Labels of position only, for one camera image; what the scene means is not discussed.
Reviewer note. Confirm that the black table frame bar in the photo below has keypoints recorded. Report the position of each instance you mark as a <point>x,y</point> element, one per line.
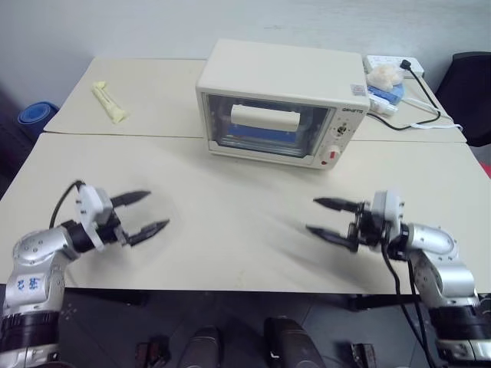
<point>107,297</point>
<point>383,302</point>

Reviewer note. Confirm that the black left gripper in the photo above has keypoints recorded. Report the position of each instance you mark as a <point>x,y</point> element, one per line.
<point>111,230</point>

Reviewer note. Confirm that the cream toaster oven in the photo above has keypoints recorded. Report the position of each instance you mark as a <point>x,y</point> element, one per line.
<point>276,73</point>

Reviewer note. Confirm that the yellow wrapped food package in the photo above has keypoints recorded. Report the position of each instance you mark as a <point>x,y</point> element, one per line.
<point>107,101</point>

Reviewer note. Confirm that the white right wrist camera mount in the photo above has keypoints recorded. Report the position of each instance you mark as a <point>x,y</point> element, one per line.
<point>387,209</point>

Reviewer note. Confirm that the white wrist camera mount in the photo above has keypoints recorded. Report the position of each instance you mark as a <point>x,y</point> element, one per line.
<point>90,207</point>
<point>387,209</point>

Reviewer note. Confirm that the white and red timer knob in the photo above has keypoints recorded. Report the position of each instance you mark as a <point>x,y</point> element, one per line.
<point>333,154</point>

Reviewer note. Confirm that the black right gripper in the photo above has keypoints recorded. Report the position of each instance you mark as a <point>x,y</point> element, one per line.
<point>368,230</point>

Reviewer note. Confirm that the blue round plate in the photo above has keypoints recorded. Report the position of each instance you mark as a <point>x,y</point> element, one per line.
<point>387,94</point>

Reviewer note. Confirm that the white tube package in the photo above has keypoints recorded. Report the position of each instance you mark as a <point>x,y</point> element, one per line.
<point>383,107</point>

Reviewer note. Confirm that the white power strip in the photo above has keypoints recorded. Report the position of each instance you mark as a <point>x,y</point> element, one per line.
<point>383,60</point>

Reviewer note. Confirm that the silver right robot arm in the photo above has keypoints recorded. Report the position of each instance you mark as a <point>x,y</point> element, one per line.
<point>441,264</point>

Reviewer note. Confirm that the black power plug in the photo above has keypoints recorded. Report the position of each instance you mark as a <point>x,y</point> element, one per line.
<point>406,64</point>

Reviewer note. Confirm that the oven temperature knob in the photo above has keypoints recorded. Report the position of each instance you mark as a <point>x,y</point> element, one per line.
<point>341,130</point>

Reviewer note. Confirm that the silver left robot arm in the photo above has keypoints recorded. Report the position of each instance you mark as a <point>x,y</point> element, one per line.
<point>34,268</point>

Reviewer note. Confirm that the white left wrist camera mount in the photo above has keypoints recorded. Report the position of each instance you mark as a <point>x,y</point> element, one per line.
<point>90,207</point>

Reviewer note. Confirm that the small oven sticker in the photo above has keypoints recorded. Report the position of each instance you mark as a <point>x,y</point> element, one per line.
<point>358,89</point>

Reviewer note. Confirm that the black chair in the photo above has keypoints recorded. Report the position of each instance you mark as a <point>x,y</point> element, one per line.
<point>468,99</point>

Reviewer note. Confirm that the dark rounded shape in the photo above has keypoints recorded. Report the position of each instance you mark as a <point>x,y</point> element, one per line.
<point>205,349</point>
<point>293,343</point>

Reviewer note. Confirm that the dark red floor object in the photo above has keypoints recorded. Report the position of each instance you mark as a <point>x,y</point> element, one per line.
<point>152,352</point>
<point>362,355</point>

